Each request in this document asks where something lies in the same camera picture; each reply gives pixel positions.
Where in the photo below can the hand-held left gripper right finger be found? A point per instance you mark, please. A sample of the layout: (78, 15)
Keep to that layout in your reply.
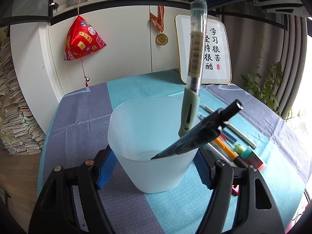
(203, 168)

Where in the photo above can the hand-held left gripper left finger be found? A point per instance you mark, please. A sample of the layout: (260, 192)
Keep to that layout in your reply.
(107, 168)

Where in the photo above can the orange pen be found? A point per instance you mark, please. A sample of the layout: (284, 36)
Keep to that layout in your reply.
(226, 148)

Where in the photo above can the translucent white plastic cup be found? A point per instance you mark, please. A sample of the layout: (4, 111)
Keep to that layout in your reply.
(146, 170)

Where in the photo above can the black pen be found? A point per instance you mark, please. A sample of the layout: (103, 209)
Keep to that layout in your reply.
(207, 129)

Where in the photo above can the blue clear pen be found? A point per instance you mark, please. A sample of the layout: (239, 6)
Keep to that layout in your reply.
(230, 136)

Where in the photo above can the white pen with clear cap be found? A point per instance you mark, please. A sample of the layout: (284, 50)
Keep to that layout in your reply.
(243, 139)

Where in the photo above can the clear pen with green grip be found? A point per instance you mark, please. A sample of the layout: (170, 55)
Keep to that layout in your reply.
(189, 112)

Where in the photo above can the clear pen with cream grip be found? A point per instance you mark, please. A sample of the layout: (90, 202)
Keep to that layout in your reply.
(219, 153)

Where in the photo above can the green highlighter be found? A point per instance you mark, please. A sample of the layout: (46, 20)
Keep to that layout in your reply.
(239, 149)

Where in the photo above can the teal and pink eraser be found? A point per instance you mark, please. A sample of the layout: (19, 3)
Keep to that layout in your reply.
(253, 159)

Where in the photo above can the blue and grey tablecloth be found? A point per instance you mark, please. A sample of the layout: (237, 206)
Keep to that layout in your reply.
(80, 117)

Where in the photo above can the gold medal with striped ribbon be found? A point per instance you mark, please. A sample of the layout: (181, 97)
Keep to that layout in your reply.
(162, 39)

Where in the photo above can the grey curtain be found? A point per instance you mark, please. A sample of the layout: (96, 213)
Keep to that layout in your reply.
(295, 53)

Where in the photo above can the framed calligraphy board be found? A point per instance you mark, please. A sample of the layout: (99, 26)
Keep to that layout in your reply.
(217, 53)

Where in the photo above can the white cabinet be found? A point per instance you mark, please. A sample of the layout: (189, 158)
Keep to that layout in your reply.
(126, 41)

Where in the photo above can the green potted plant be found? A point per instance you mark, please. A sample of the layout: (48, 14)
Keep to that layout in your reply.
(273, 78)

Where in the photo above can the large stack of worn books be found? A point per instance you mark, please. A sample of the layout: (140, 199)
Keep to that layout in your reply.
(14, 117)

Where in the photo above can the pink printed cloth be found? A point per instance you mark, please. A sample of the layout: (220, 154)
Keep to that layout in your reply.
(303, 207)

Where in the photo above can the red pyramid hanging ornament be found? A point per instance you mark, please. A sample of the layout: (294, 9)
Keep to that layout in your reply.
(82, 41)

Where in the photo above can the glass cabinet door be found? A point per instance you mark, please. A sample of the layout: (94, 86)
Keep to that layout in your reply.
(24, 2)

